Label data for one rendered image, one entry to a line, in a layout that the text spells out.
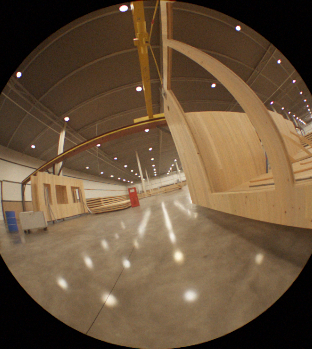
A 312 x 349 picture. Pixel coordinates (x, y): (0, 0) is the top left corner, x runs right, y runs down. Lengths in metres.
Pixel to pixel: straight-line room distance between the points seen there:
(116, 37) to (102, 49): 1.39
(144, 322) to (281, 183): 1.09
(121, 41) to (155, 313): 10.94
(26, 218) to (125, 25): 11.72
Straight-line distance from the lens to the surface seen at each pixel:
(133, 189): 7.84
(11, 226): 6.20
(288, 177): 0.75
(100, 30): 10.25
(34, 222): 4.99
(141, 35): 4.94
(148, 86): 6.44
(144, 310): 0.86
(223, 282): 0.89
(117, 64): 10.76
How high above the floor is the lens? 0.74
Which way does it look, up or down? 9 degrees up
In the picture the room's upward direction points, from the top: 14 degrees counter-clockwise
